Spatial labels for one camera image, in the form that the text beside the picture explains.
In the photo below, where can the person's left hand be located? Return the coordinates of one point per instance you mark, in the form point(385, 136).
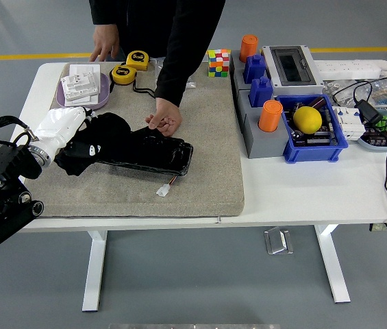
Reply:
point(168, 114)

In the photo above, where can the person's right hand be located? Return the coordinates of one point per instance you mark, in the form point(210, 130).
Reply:
point(106, 39)

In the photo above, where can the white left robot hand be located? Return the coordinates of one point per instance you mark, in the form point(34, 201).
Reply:
point(59, 125)

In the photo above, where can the black glossy panel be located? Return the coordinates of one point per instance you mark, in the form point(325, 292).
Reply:
point(152, 154)

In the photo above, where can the white plate under module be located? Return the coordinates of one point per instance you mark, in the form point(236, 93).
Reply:
point(87, 100)

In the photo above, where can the person's torso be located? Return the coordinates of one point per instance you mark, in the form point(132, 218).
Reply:
point(145, 27)

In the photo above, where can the white socket module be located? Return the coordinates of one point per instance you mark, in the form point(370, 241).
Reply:
point(78, 85)

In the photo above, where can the clear plastic bag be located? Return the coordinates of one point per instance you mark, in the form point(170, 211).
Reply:
point(159, 65)

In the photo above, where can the purple tray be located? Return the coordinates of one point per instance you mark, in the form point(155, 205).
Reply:
point(105, 92)

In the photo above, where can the colourful puzzle cube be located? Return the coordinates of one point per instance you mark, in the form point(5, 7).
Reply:
point(218, 63)

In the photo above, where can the grey base block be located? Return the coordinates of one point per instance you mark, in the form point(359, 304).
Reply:
point(237, 73)
point(265, 144)

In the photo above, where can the grey-brown mat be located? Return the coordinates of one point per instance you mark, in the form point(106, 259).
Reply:
point(128, 198)

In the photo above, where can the blue block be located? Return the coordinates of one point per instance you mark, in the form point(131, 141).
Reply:
point(254, 70)
point(261, 93)

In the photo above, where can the orange cylinder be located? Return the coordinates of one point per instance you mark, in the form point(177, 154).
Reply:
point(270, 116)
point(249, 48)

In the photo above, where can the yellow lemon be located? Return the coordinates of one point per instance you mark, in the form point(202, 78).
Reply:
point(307, 119)

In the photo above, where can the black electronic parts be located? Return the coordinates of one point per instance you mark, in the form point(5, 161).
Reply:
point(311, 140)

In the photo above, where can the blue plastic bin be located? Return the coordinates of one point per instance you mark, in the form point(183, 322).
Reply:
point(313, 152)

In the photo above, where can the brown cylinder capacitor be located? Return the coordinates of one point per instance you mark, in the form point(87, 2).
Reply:
point(317, 102)

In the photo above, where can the white table leg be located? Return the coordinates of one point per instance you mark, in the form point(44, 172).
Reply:
point(94, 274)
point(331, 264)

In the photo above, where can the silver floor box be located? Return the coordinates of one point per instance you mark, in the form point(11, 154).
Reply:
point(278, 241)

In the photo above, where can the white circuit breaker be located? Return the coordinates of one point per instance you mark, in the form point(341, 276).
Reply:
point(349, 123)

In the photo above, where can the white power strip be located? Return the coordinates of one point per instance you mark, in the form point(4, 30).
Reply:
point(347, 68)

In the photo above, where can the black terminal block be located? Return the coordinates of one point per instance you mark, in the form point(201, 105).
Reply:
point(378, 137)

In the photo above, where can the clear bag of small parts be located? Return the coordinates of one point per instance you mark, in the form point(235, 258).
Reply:
point(381, 92)

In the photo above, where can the light blue dish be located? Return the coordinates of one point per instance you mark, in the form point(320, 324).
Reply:
point(381, 147)

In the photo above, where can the flat white switch plate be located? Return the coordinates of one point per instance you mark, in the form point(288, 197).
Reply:
point(83, 68)

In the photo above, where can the grey electrical enclosure box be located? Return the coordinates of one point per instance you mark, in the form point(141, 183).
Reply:
point(292, 68)

